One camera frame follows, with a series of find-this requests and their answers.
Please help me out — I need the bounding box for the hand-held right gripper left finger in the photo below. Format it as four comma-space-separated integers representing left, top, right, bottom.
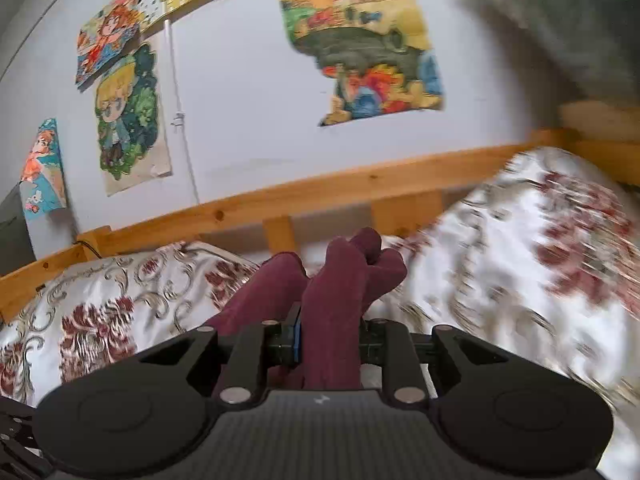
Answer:
127, 302, 304, 406

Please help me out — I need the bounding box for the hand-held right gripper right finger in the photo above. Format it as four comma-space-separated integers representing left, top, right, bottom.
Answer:
357, 319, 512, 406

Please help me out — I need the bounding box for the maroon garment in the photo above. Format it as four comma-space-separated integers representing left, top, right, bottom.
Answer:
200, 226, 408, 392

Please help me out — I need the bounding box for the floral white bedspread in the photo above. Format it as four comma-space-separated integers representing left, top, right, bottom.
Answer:
0, 147, 640, 480

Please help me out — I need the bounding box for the grey fluffy blanket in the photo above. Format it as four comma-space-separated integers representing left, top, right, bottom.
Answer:
420, 0, 640, 113

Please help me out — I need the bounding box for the wooden bed frame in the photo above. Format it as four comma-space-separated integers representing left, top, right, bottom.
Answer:
0, 102, 640, 322

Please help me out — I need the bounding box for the white wall cable conduit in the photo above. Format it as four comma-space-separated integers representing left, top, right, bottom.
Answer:
164, 19, 202, 206

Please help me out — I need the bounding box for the blond figure green wall poster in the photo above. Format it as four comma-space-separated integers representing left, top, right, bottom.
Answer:
94, 42, 174, 197

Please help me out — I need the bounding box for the orange-haired figure blue wall poster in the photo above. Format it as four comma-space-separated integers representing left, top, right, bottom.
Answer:
19, 118, 69, 222

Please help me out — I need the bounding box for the large yellow cartoon wall poster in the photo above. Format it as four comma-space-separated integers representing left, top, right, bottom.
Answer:
275, 0, 446, 127

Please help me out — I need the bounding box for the red-haired figure wall poster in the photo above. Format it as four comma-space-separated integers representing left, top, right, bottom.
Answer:
75, 0, 147, 92

